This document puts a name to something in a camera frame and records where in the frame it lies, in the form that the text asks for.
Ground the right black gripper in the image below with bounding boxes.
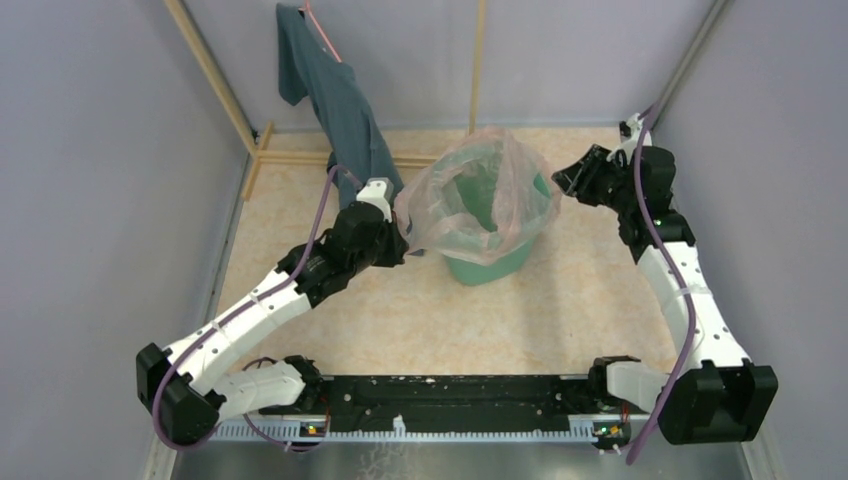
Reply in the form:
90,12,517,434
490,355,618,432
553,145,637,215

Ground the pink plastic trash bag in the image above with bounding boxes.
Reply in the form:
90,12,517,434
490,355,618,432
394,126,562,266

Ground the green plastic trash bin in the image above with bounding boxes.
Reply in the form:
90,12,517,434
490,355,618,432
440,160,558,286

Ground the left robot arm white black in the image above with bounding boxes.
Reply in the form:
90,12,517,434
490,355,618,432
135,198,408,450

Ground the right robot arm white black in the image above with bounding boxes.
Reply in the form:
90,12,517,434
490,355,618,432
552,145,778,445

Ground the dark teal hanging cloth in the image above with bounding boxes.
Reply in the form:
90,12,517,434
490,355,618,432
275,4,403,209

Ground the pink clothes hanger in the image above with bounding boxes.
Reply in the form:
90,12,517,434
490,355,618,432
300,0,344,63

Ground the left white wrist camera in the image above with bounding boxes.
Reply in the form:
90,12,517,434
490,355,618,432
356,177,394,223

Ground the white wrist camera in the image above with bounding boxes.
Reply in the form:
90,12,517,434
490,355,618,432
606,111,653,167
356,177,394,223

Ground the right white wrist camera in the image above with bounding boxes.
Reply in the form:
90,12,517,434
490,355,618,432
606,111,653,167

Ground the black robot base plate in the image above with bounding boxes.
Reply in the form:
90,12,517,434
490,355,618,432
259,375,639,433

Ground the wooden clothes rack frame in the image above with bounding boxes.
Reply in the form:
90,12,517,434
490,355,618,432
164,0,487,201

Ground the grey slotted cable duct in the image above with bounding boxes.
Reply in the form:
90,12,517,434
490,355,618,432
211,415,638,446

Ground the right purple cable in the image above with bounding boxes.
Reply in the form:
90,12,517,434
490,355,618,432
623,102,698,467

